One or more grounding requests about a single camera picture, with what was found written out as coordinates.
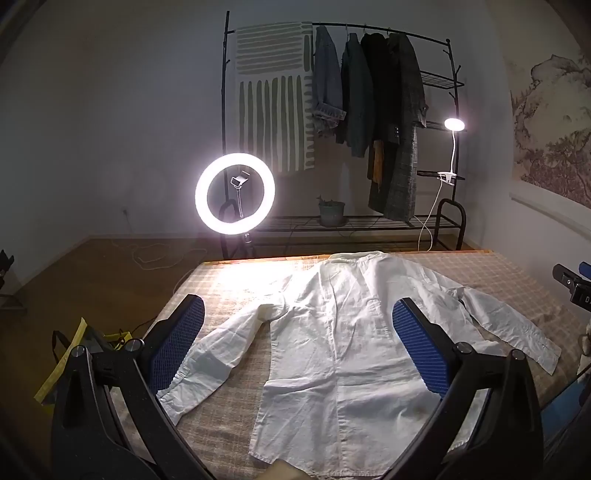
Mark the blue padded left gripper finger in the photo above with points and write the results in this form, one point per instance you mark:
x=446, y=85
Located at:
x=167, y=343

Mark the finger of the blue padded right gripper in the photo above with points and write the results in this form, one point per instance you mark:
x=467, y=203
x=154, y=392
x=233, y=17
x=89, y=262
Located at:
x=433, y=352

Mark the white long sleeve shirt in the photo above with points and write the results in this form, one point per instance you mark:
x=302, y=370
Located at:
x=343, y=397

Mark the small green potted plant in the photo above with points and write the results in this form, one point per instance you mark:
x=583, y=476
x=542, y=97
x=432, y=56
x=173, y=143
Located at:
x=332, y=213

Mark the phone holder clip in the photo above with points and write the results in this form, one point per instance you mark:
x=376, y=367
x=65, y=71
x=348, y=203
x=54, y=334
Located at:
x=239, y=180

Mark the white clip desk lamp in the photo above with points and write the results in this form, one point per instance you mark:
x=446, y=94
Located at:
x=454, y=126

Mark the dark plaid hanging coat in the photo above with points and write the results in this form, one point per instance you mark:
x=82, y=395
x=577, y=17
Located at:
x=398, y=108

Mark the dark green hanging coat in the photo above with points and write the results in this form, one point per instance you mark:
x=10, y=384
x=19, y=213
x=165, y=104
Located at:
x=353, y=129

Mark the striped white green cloth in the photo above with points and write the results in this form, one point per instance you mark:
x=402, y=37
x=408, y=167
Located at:
x=273, y=73

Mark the blue denim jacket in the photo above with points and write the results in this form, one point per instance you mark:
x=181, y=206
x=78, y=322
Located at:
x=327, y=108

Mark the landscape painting wall scroll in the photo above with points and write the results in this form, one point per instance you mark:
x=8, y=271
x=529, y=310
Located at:
x=550, y=100

